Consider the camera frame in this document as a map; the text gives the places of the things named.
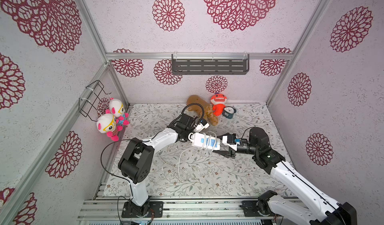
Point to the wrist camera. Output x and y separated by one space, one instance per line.
203 124
230 144

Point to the brown plush toy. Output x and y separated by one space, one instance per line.
202 108

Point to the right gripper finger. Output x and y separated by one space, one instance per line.
227 153
228 138

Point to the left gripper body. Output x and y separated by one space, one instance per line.
187 131

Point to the white power strip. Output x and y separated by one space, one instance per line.
205 141

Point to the teal alarm clock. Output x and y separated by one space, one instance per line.
228 112

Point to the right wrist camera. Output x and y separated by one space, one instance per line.
230 144

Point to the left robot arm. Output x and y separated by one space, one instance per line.
135 163

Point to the red shark plush toy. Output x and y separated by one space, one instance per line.
219 103

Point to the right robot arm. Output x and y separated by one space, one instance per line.
318 209

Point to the upper pink white plush doll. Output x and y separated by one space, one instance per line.
116 107

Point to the lower pink white plush doll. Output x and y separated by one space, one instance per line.
107 124

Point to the black wire basket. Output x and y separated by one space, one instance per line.
88 105

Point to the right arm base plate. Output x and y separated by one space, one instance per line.
256 209

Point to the grey wall shelf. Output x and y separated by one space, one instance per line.
210 66

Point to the pink white plush doll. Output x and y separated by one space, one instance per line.
116 107
107 124

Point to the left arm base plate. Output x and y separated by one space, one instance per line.
144 209

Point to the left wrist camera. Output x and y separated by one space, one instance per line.
203 124

